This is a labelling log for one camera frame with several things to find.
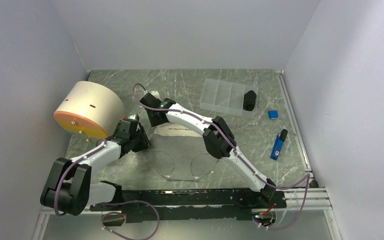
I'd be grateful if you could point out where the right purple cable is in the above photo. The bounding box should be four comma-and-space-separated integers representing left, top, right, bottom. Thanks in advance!
132, 82, 311, 232

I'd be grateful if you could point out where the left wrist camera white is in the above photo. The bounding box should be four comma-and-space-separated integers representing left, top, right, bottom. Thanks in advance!
122, 114, 140, 122

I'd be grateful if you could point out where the grey underwear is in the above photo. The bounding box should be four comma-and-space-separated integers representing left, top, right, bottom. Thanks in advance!
145, 123, 219, 182

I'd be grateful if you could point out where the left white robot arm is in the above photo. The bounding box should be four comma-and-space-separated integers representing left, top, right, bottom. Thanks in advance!
39, 114, 150, 216

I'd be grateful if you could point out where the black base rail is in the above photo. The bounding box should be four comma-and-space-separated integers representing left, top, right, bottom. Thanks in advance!
89, 188, 287, 223

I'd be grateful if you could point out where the cream cylindrical drum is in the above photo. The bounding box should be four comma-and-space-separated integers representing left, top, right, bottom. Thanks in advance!
53, 81, 126, 139

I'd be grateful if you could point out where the blue small block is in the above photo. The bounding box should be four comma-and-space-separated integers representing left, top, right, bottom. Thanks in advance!
267, 110, 279, 120

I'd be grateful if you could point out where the clear plastic organizer box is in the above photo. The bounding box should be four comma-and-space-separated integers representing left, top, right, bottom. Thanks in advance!
199, 78, 259, 118

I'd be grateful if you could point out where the black striped underwear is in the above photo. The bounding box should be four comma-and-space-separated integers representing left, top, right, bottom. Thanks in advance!
242, 90, 257, 112

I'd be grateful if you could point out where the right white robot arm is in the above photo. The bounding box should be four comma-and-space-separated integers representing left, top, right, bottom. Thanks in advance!
134, 92, 276, 208

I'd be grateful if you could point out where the blue battery pack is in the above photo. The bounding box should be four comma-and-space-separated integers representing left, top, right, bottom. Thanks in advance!
270, 129, 288, 161

